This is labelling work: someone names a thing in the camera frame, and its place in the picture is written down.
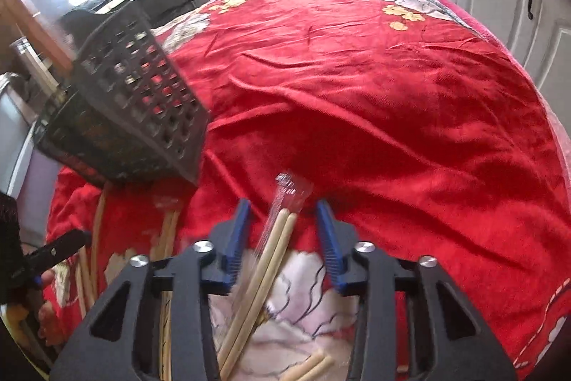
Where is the black plastic utensil basket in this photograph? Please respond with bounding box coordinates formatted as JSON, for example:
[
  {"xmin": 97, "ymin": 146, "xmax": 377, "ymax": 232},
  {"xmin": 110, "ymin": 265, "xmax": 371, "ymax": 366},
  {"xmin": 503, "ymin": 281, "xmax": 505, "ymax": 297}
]
[{"xmin": 33, "ymin": 1, "xmax": 210, "ymax": 188}]

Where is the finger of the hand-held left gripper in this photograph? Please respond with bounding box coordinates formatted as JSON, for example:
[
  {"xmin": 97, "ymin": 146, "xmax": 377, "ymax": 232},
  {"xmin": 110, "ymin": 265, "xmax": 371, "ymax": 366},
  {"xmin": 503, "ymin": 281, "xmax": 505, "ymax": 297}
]
[{"xmin": 23, "ymin": 228, "xmax": 92, "ymax": 274}]

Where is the wooden chopstick pair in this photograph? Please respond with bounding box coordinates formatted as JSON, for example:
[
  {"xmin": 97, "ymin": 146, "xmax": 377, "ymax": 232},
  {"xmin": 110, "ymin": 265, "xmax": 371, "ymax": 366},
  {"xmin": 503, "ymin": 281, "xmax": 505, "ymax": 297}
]
[
  {"xmin": 216, "ymin": 171, "xmax": 315, "ymax": 380},
  {"xmin": 88, "ymin": 184, "xmax": 110, "ymax": 301},
  {"xmin": 279, "ymin": 353, "xmax": 334, "ymax": 381},
  {"xmin": 151, "ymin": 196, "xmax": 183, "ymax": 381},
  {"xmin": 72, "ymin": 246, "xmax": 95, "ymax": 317}
]

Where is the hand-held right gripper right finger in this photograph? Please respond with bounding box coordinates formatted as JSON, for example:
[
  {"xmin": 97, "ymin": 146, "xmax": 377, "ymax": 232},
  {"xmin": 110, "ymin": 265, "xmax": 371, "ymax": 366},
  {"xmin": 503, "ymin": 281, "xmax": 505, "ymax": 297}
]
[{"xmin": 316, "ymin": 199, "xmax": 518, "ymax": 381}]

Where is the person's left hand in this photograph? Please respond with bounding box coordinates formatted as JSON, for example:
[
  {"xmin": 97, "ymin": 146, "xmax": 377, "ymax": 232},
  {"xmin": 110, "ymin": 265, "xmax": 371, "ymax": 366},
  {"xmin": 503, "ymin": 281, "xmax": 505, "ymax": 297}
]
[{"xmin": 37, "ymin": 271, "xmax": 62, "ymax": 347}]

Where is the red floral blanket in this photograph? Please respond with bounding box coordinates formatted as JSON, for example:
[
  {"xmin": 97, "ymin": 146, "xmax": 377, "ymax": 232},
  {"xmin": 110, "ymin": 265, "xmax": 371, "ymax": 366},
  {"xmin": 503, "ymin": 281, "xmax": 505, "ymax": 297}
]
[{"xmin": 45, "ymin": 0, "xmax": 571, "ymax": 381}]

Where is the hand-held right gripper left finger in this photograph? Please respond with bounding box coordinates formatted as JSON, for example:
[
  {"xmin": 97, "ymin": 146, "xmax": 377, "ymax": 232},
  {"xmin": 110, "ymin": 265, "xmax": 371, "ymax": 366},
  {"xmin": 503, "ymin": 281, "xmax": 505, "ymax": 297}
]
[{"xmin": 49, "ymin": 198, "xmax": 253, "ymax": 381}]

